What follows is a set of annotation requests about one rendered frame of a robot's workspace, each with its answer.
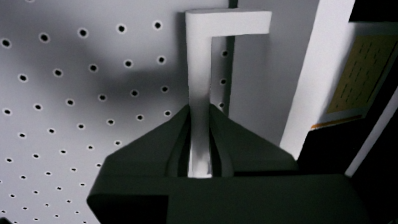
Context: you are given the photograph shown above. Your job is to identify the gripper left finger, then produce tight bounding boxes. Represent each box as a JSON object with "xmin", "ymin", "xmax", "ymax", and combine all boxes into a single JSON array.
[{"xmin": 97, "ymin": 104, "xmax": 191, "ymax": 177}]

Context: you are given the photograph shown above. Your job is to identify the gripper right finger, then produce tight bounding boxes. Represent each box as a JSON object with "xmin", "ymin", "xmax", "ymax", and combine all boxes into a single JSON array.
[{"xmin": 208, "ymin": 104, "xmax": 303, "ymax": 177}]

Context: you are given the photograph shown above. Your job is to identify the grey perforated base plate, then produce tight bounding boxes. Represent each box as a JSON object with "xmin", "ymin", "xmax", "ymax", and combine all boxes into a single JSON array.
[{"xmin": 0, "ymin": 0, "xmax": 238, "ymax": 224}]

